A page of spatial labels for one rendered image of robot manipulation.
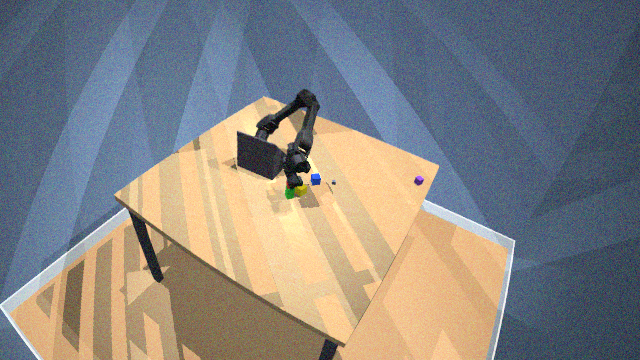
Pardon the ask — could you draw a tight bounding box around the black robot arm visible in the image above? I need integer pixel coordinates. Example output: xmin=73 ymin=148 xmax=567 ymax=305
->
xmin=254 ymin=89 xmax=320 ymax=174

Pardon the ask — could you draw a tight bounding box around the yellow block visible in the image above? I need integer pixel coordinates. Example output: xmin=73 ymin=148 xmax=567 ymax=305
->
xmin=294 ymin=184 xmax=307 ymax=197

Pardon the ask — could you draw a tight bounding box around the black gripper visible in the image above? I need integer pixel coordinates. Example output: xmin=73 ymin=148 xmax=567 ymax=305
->
xmin=281 ymin=157 xmax=303 ymax=190

